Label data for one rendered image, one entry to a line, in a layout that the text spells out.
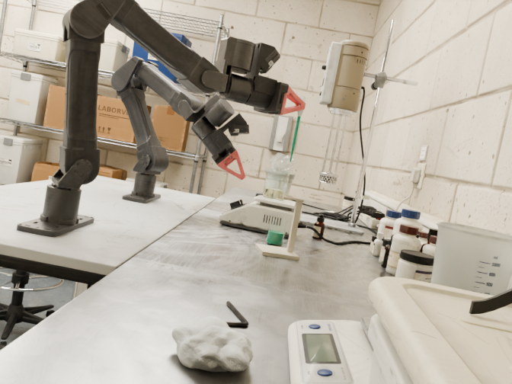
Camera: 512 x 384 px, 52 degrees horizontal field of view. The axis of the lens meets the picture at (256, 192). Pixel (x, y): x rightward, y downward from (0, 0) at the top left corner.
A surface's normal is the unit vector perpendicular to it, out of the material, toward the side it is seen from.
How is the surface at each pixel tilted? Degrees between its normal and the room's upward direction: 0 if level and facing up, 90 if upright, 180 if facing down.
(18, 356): 0
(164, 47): 93
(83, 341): 0
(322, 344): 11
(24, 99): 93
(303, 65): 90
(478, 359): 1
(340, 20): 90
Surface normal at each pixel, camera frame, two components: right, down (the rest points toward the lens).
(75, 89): 0.43, 0.16
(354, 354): 0.00, -1.00
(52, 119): -0.02, 0.07
